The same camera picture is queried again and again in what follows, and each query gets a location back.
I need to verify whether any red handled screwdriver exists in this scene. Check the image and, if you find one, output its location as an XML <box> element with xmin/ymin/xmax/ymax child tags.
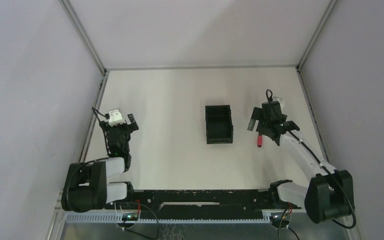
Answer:
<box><xmin>257</xmin><ymin>134</ymin><xmax>263</xmax><ymax>148</ymax></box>

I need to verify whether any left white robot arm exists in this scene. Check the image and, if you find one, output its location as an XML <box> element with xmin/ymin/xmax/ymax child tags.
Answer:
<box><xmin>61</xmin><ymin>109</ymin><xmax>139</xmax><ymax>213</ymax></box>

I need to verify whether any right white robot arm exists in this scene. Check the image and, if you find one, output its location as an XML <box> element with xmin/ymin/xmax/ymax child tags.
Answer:
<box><xmin>247</xmin><ymin>101</ymin><xmax>357</xmax><ymax>229</ymax></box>

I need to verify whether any black plastic bin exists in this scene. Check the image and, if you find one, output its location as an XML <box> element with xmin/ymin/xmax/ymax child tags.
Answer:
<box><xmin>205</xmin><ymin>105</ymin><xmax>234</xmax><ymax>145</ymax></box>

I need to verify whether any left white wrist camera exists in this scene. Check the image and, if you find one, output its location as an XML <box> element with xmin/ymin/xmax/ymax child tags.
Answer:
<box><xmin>108</xmin><ymin>108</ymin><xmax>126</xmax><ymax>127</ymax></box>

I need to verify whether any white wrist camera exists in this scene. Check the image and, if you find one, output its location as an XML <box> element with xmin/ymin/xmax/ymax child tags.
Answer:
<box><xmin>272</xmin><ymin>96</ymin><xmax>285</xmax><ymax>109</ymax></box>
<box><xmin>108</xmin><ymin>108</ymin><xmax>126</xmax><ymax>127</ymax></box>

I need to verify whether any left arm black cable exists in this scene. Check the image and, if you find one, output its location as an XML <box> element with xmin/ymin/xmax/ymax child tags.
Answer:
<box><xmin>91</xmin><ymin>106</ymin><xmax>110</xmax><ymax>157</ymax></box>

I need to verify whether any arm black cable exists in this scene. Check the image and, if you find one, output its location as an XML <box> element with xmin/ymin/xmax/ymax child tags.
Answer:
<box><xmin>265</xmin><ymin>89</ymin><xmax>358</xmax><ymax>240</ymax></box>
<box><xmin>91</xmin><ymin>106</ymin><xmax>110</xmax><ymax>157</ymax></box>

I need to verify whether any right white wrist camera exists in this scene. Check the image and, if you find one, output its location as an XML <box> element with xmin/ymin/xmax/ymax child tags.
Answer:
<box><xmin>272</xmin><ymin>96</ymin><xmax>285</xmax><ymax>109</ymax></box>

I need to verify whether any aluminium frame rail back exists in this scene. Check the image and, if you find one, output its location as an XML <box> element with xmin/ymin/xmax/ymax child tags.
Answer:
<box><xmin>106</xmin><ymin>64</ymin><xmax>297</xmax><ymax>72</ymax></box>

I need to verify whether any aluminium frame rail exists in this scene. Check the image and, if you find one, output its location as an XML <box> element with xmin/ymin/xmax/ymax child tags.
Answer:
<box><xmin>44</xmin><ymin>70</ymin><xmax>109</xmax><ymax>240</ymax></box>
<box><xmin>106</xmin><ymin>64</ymin><xmax>297</xmax><ymax>72</ymax></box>
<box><xmin>295</xmin><ymin>66</ymin><xmax>367</xmax><ymax>240</ymax></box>

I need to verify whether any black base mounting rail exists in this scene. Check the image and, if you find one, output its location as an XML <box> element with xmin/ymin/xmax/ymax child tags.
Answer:
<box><xmin>124</xmin><ymin>189</ymin><xmax>297</xmax><ymax>221</ymax></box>

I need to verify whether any white slotted cable duct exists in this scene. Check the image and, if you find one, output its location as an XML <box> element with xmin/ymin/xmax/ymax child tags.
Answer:
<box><xmin>63</xmin><ymin>211</ymin><xmax>294</xmax><ymax>224</ymax></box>

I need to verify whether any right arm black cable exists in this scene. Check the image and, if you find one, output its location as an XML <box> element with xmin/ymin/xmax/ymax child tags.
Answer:
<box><xmin>265</xmin><ymin>89</ymin><xmax>358</xmax><ymax>240</ymax></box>

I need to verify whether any aluminium frame rail left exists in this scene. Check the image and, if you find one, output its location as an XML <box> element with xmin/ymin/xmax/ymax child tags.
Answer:
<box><xmin>44</xmin><ymin>70</ymin><xmax>109</xmax><ymax>240</ymax></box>

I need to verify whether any aluminium frame rail right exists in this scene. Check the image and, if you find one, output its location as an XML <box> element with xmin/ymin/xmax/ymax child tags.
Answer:
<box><xmin>295</xmin><ymin>66</ymin><xmax>367</xmax><ymax>240</ymax></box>

